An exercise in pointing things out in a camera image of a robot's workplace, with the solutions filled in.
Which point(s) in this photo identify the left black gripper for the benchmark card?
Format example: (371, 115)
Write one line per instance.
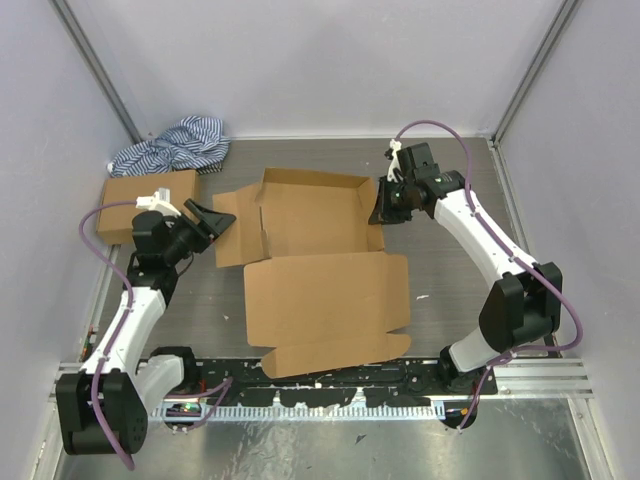
(213, 223)

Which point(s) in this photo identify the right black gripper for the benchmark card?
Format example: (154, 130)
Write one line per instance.
(384, 212)

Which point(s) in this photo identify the brown cardboard box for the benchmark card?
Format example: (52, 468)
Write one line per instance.
(114, 224)
(321, 292)

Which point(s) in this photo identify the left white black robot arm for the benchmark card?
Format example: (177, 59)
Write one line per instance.
(103, 408)

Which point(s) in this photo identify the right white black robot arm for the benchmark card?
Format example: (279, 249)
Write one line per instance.
(519, 309)

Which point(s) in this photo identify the closed brown cardboard box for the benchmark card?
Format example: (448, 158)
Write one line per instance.
(114, 224)

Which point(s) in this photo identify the blue striped crumpled cloth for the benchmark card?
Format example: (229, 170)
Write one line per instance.
(193, 143)

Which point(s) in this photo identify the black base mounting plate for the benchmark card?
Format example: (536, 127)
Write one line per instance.
(314, 398)

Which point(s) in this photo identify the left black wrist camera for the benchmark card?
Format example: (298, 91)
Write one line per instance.
(148, 230)

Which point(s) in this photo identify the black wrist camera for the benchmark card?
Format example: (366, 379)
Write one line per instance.
(413, 161)
(148, 230)

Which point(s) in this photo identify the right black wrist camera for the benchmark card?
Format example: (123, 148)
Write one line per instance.
(413, 161)

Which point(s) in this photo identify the white slotted cable duct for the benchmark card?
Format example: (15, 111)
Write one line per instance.
(356, 411)

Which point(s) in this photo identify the aluminium front rail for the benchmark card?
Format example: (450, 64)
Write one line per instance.
(527, 377)

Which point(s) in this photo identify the left aluminium corner post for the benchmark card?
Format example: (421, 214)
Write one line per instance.
(95, 66)

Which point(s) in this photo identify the aluminium corner post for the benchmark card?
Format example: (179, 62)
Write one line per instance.
(95, 66)
(551, 38)

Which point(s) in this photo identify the right aluminium corner post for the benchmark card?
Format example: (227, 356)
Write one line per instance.
(551, 38)

